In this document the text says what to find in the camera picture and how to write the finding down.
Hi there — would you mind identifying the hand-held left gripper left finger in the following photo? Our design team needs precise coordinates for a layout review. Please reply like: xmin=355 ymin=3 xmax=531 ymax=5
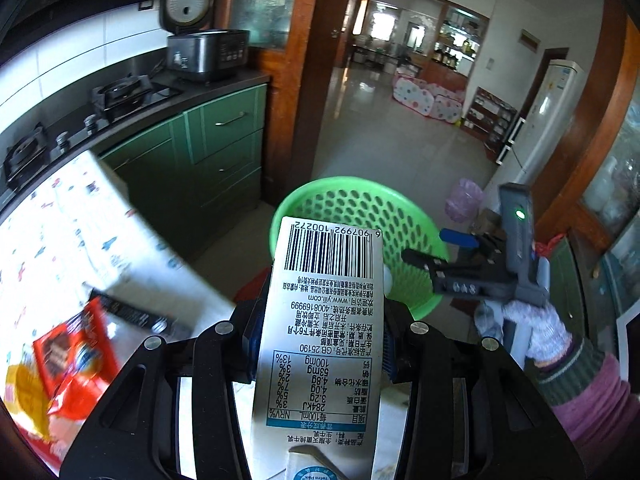
xmin=59 ymin=267 xmax=273 ymax=480

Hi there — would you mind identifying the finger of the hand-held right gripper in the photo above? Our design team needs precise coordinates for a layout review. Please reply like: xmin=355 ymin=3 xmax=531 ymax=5
xmin=440 ymin=228 xmax=481 ymax=251
xmin=401 ymin=249 xmax=451 ymax=281

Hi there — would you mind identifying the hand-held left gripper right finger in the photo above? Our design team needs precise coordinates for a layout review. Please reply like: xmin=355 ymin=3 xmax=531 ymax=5
xmin=372 ymin=270 xmax=573 ymax=480

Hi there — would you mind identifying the black packet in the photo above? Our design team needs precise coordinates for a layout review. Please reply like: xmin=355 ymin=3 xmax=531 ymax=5
xmin=90 ymin=290 xmax=196 ymax=338

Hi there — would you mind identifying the green plastic basket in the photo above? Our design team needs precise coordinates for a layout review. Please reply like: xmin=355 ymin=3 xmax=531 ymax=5
xmin=270 ymin=176 xmax=451 ymax=321

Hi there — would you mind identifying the white and blue milk carton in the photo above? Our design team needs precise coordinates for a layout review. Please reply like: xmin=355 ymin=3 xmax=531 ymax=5
xmin=251 ymin=216 xmax=386 ymax=480

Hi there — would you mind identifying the red snack packet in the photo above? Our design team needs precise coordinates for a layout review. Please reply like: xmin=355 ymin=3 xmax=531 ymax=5
xmin=32 ymin=297 xmax=121 ymax=418

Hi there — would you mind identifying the yellow snack packet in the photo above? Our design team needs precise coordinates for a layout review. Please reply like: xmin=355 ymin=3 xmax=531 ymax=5
xmin=5 ymin=365 xmax=56 ymax=441

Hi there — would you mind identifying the person's right forearm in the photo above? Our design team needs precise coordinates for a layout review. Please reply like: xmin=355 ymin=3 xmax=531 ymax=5
xmin=537 ymin=337 xmax=640 ymax=456

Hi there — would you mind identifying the person's right hand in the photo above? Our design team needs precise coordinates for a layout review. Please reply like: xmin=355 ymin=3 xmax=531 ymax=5
xmin=502 ymin=304 xmax=571 ymax=368

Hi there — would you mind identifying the pink plastic bag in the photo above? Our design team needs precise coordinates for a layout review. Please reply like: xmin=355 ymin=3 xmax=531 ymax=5
xmin=445 ymin=177 xmax=483 ymax=221

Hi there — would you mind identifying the low shelf rack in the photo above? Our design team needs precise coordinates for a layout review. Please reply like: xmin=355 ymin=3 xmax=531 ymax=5
xmin=462 ymin=87 xmax=518 ymax=163

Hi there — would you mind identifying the pink dotted play tent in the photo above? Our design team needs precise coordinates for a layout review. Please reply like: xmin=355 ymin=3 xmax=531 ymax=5
xmin=392 ymin=71 xmax=466 ymax=121

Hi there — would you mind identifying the white refrigerator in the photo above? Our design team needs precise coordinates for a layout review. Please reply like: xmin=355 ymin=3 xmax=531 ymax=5
xmin=500 ymin=60 xmax=586 ymax=186

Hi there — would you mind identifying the printed white tablecloth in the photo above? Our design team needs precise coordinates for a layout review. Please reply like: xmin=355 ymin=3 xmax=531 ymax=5
xmin=0 ymin=150 xmax=236 ymax=466

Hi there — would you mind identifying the green kitchen cabinet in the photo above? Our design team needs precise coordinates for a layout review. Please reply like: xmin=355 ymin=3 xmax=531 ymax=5
xmin=95 ymin=84 xmax=271 ymax=261

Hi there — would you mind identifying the wooden display cabinet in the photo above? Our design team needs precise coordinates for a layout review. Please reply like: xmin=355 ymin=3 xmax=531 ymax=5
xmin=432 ymin=2 xmax=488 ymax=73

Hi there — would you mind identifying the black gas stove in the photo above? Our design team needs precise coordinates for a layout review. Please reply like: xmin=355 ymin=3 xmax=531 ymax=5
xmin=0 ymin=75 xmax=183 ymax=191

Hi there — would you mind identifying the wooden glass door cabinet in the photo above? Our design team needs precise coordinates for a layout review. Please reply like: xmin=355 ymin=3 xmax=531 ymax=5
xmin=207 ymin=0 xmax=361 ymax=71

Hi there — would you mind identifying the black rice cooker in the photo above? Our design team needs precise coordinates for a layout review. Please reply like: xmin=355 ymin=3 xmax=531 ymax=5
xmin=159 ymin=0 xmax=251 ymax=83

